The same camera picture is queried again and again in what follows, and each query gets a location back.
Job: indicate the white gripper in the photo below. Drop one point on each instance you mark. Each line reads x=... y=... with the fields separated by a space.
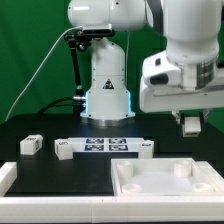
x=171 y=87

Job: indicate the white square tabletop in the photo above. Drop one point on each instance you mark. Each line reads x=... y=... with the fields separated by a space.
x=165 y=177

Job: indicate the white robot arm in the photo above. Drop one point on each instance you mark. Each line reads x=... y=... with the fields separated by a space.
x=190 y=28

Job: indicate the white U-shaped fence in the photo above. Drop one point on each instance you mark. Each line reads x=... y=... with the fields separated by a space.
x=102 y=209

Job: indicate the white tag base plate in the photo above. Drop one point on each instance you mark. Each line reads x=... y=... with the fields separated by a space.
x=105 y=145

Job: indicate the black camera on mount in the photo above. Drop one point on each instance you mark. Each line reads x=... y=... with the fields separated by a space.
x=98 y=30

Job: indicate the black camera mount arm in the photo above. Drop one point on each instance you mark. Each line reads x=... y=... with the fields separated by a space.
x=76 y=63

